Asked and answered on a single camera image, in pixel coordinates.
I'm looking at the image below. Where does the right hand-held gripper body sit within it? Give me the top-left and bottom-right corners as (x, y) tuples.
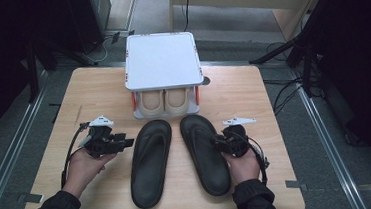
(220, 114), (261, 160)

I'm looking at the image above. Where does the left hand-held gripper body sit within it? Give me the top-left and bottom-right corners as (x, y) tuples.
(75, 113), (125, 161)

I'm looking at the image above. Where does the black flip-flop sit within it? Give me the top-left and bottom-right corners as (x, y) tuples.
(178, 111), (234, 200)
(125, 118), (178, 209)

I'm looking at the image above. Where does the cream clog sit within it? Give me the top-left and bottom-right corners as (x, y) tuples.
(162, 87), (192, 118)
(137, 89), (166, 120)

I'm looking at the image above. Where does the white shoe rack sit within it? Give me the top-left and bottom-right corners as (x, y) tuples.
(121, 29), (207, 121)

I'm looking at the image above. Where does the person's right hand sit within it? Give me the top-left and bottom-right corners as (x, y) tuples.
(222, 145), (263, 187)

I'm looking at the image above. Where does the person's left hand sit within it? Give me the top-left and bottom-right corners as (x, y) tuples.
(59, 145), (121, 199)

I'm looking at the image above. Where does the grey tape strip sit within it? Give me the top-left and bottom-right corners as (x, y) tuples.
(15, 191), (45, 206)
(284, 178), (310, 194)

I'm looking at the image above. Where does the black metal stand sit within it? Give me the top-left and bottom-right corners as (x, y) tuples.
(22, 32), (102, 105)

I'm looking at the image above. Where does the black tripod stand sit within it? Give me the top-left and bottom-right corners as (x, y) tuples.
(245, 0), (341, 103)

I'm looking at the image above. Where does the dark cabinet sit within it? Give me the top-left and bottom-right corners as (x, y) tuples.
(64, 0), (117, 54)

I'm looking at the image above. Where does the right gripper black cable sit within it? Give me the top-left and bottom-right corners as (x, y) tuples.
(244, 134), (272, 186)

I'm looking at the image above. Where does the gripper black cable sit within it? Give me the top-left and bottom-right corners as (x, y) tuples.
(56, 122), (96, 189)
(244, 134), (272, 186)

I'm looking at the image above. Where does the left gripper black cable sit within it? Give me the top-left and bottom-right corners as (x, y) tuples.
(56, 122), (96, 189)

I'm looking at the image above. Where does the black floor cable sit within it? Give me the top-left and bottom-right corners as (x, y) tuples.
(259, 39), (311, 117)

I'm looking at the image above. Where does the white floor cable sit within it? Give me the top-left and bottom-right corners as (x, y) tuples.
(79, 34), (111, 65)

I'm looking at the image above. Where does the metal floor rail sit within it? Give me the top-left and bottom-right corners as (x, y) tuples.
(290, 64), (368, 209)
(0, 69), (62, 209)

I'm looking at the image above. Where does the black hanging cable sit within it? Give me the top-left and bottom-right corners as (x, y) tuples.
(180, 0), (196, 32)

